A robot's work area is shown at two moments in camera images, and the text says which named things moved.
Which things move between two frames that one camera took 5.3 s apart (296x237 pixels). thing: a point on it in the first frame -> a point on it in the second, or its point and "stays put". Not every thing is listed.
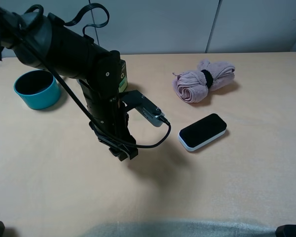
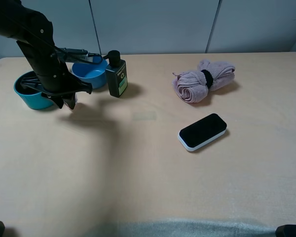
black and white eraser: [200, 133] stays put
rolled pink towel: [192, 86] stays put
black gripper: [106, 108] -> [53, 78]
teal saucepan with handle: [39, 89] stays put
